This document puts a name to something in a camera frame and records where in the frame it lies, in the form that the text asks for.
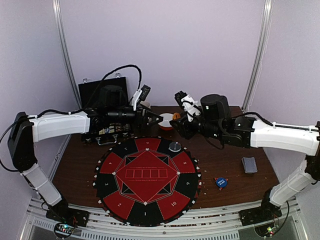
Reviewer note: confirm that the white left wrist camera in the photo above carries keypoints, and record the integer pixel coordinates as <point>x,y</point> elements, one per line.
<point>139,95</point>

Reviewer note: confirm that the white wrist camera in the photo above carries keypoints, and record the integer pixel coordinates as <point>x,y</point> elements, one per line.
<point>139,95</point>
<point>188,104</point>

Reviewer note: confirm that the blue small blind button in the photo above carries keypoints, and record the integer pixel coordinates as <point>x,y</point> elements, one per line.
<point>221,182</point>

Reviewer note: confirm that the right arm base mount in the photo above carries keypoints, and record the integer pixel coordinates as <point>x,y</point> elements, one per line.
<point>259,214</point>

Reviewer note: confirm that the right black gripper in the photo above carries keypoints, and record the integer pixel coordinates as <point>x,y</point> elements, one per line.
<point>185,127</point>

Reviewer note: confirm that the right aluminium frame post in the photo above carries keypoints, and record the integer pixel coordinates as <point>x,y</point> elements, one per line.
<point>261,47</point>

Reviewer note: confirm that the white orange bowl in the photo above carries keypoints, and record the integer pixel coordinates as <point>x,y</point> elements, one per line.
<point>165,123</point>

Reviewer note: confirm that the orange big blind button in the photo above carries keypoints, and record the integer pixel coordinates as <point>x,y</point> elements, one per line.
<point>176,116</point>

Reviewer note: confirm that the round red black poker mat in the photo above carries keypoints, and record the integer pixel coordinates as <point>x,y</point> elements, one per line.
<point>142,182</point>

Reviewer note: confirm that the white floral ceramic mug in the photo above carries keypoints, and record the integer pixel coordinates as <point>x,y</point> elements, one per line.
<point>145,104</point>

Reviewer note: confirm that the black poker chip case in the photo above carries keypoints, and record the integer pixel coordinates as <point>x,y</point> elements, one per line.
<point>113,93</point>

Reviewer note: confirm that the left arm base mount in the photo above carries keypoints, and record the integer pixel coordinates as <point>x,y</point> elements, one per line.
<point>71,216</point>

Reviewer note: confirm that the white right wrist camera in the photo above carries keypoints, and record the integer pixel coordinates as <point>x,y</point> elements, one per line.
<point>188,104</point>

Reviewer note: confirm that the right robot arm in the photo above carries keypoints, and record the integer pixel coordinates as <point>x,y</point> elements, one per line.
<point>211,118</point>

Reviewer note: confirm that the left aluminium frame post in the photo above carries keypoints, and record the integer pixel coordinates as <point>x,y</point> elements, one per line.
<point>65,53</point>

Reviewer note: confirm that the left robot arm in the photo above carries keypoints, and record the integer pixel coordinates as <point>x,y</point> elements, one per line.
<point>29,129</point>

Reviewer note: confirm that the grey card deck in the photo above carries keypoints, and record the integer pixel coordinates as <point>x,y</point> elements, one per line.
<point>249,165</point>

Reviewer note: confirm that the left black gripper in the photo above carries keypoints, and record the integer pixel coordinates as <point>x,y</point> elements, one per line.
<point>142,120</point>

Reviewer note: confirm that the clear dealer button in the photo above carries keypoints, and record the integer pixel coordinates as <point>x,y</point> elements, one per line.
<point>174,146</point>

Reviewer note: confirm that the aluminium front rail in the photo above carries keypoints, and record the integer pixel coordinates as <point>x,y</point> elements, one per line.
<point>212,223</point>

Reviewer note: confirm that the aluminium frame post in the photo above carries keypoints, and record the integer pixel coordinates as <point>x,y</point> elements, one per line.
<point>65,53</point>
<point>261,47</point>

